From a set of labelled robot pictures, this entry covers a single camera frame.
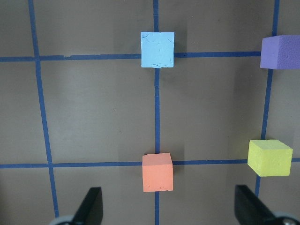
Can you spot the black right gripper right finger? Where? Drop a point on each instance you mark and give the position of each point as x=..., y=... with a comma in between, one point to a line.
x=250, y=210

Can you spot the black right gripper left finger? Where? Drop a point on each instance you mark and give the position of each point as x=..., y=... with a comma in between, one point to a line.
x=90, y=211

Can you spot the light blue foam block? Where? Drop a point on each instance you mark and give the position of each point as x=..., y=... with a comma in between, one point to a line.
x=157, y=49

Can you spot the yellow foam block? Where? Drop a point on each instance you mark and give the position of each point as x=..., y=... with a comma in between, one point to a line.
x=269, y=158

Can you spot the orange foam block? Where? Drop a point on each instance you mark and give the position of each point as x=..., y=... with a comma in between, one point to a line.
x=157, y=172

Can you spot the purple foam block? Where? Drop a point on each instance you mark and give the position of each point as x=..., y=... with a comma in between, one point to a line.
x=280, y=52

